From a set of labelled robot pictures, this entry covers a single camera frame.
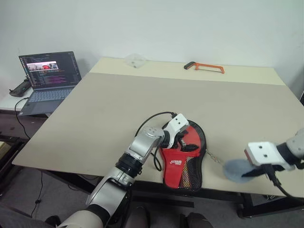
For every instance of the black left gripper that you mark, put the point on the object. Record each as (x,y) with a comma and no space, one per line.
(177,140)

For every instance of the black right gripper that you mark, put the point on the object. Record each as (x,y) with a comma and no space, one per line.
(267,169)

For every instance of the grey round zipper charm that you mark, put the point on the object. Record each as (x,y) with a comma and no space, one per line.
(234,169)

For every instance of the black and red paddle case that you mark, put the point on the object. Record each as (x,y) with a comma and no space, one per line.
(173,171)

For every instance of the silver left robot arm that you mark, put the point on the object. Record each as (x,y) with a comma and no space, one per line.
(140,147)

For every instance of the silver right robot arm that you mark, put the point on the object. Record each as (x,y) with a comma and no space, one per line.
(292,145)

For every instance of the orange hacksaw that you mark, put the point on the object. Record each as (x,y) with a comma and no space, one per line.
(206,67)

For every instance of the dark rounded shape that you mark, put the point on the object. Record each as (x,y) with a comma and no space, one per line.
(139,218)

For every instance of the black shoe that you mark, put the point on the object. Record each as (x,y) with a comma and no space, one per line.
(52,220)

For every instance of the grey open laptop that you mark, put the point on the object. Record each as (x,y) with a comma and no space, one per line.
(50,71)

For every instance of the black handheld controller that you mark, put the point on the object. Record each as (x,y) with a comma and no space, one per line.
(20,88)

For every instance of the white side table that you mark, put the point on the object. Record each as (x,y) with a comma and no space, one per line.
(9,103)

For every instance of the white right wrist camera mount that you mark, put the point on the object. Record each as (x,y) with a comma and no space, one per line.
(266,153)

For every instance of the black table frame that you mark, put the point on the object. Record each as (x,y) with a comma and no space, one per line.
(213,197)

